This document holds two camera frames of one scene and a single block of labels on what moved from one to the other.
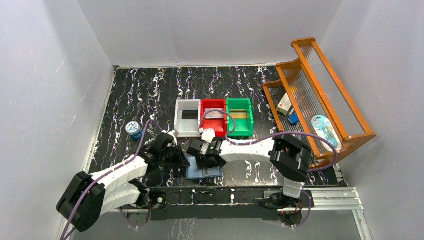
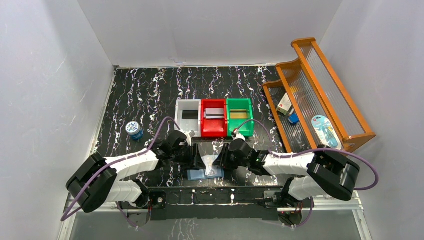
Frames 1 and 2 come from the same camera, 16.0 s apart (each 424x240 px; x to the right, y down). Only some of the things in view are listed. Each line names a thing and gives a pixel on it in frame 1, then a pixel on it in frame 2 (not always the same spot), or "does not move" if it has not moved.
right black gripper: (202, 163) → (220, 160)
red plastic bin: (219, 125) does not move
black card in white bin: (190, 114) does not move
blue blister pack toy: (322, 127) does not move
